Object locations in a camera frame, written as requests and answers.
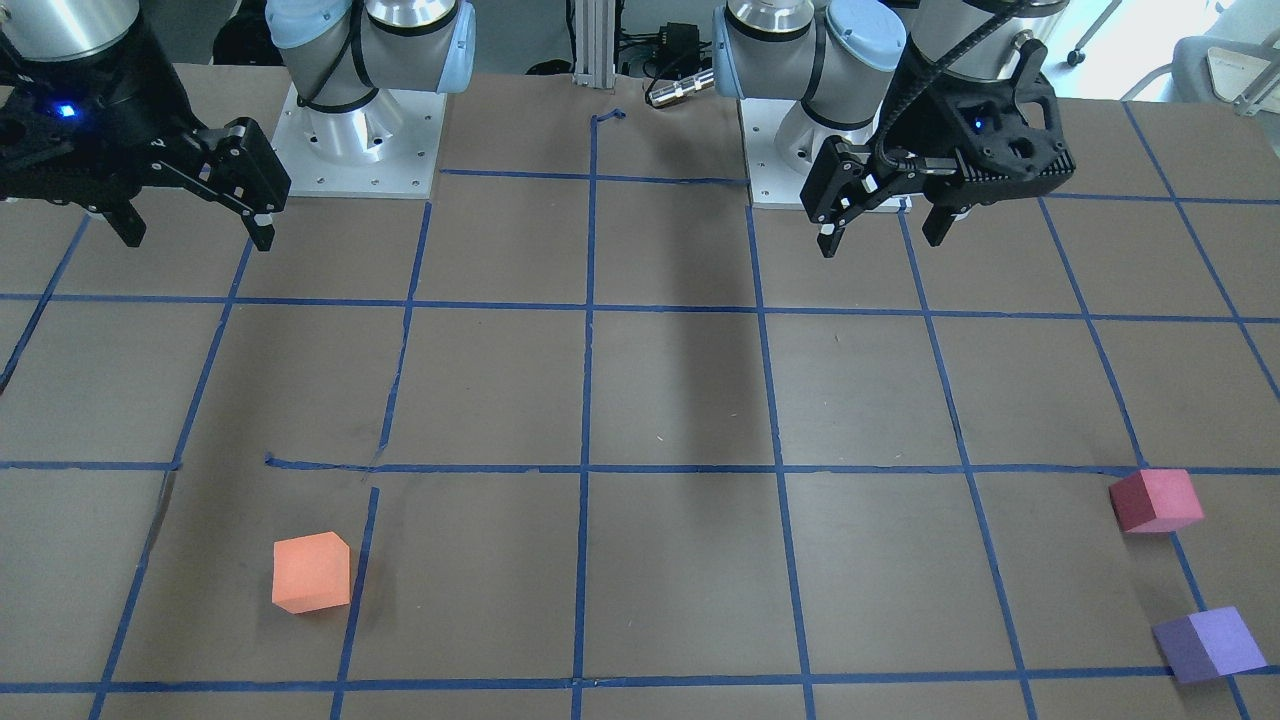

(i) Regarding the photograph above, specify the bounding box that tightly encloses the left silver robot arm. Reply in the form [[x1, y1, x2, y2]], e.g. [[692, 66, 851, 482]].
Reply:
[[713, 1, 1076, 258]]

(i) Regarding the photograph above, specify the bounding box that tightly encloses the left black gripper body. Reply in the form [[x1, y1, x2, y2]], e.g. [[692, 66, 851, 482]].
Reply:
[[879, 38, 1076, 211]]

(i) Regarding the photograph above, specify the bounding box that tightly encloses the orange foam cube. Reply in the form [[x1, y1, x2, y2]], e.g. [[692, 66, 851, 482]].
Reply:
[[271, 530, 352, 615]]

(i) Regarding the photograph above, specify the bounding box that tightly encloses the silver cable connector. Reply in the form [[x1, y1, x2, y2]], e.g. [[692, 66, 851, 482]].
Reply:
[[645, 69, 716, 109]]

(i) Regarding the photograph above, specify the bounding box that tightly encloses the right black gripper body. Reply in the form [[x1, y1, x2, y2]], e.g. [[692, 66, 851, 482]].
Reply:
[[3, 20, 210, 217]]

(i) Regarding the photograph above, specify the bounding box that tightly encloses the aluminium frame post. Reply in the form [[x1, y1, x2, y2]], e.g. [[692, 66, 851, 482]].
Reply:
[[568, 0, 620, 91]]

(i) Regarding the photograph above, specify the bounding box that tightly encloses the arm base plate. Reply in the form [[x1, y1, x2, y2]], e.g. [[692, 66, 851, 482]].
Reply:
[[739, 92, 913, 213], [271, 87, 451, 200]]

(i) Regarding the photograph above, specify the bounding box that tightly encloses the red foam cube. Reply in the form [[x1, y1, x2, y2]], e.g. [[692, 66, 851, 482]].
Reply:
[[1108, 468, 1204, 534]]

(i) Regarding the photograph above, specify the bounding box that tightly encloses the grey office chair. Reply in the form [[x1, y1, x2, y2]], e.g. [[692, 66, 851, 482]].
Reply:
[[1121, 31, 1279, 117]]

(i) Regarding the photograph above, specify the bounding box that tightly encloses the purple foam cube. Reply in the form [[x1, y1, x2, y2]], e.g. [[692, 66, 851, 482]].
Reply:
[[1151, 606, 1267, 685]]

